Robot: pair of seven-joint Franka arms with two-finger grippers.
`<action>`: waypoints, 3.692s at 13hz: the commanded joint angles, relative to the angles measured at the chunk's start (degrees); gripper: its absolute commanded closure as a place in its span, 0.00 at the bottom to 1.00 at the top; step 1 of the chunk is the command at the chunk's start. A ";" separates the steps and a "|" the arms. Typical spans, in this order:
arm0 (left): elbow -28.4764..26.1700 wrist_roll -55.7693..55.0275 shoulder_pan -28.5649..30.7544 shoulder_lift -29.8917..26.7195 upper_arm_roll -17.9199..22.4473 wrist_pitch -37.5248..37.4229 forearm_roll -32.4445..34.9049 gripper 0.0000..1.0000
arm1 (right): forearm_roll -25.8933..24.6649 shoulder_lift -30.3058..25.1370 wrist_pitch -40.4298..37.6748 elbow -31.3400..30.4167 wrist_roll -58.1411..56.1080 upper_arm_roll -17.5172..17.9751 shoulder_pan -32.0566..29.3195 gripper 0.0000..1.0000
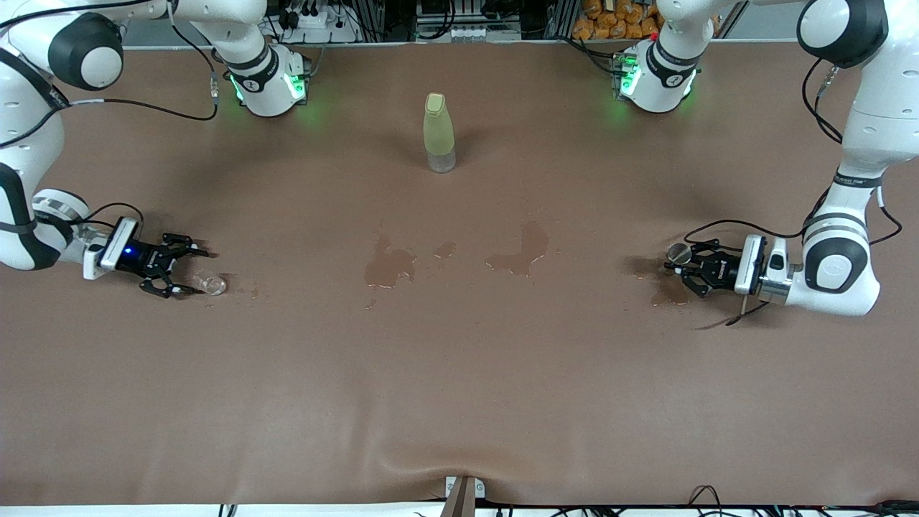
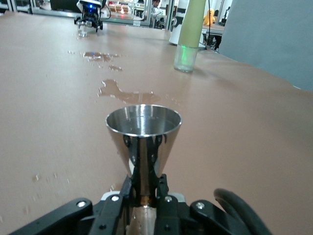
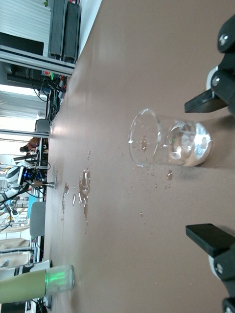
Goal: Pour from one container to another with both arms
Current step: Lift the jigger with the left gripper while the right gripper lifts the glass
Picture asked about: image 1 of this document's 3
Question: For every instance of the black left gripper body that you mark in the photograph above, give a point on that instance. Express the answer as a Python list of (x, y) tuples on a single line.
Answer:
[(721, 271)]

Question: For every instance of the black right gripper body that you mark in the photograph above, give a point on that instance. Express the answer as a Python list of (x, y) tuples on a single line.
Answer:
[(142, 259)]

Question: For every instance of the steel cocktail jigger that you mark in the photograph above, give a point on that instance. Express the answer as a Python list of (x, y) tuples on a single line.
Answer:
[(678, 253)]

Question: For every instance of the clear glass measuring cup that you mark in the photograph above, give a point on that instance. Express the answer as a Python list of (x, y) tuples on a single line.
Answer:
[(212, 285)]

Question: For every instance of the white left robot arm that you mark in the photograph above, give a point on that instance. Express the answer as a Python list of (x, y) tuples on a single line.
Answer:
[(883, 86)]

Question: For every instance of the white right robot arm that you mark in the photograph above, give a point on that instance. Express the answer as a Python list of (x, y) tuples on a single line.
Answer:
[(21, 108)]

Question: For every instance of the orange packaged goods pile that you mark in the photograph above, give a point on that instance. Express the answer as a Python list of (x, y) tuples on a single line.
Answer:
[(610, 25)]

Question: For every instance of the small brown liquid puddle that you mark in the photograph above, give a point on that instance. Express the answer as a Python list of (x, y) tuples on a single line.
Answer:
[(445, 250)]

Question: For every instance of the white power strip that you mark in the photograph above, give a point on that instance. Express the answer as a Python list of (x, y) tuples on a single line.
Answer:
[(316, 20)]

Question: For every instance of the brown table mat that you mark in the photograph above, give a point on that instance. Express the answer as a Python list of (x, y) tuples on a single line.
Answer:
[(459, 395)]

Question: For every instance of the yellow-green plastic bottle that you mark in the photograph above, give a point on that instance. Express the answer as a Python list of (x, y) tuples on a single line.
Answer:
[(439, 129)]

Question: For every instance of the white terminal strip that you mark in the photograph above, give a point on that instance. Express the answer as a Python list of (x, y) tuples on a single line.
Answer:
[(470, 32)]

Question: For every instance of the black equipment box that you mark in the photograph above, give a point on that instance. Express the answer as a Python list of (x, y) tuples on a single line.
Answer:
[(438, 7)]

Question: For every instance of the metal table clamp bracket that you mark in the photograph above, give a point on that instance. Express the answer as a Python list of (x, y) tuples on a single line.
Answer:
[(463, 499)]

